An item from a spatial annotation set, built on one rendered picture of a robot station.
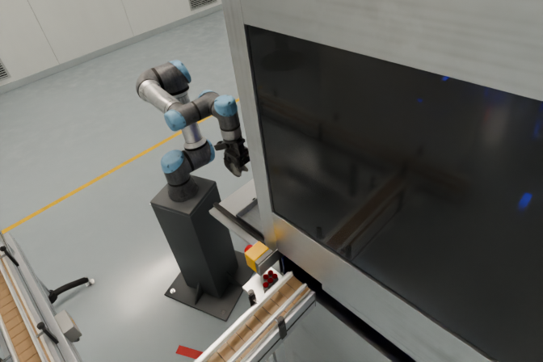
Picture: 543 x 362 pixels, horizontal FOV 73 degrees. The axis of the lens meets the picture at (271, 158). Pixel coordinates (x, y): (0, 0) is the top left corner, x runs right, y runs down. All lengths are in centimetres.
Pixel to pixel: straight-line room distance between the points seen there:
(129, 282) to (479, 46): 249
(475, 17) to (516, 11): 4
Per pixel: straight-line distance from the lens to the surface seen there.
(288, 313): 128
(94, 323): 266
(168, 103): 139
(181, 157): 179
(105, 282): 281
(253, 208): 163
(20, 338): 158
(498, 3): 53
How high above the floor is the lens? 206
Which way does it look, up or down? 39 degrees down
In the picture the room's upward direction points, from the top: 8 degrees counter-clockwise
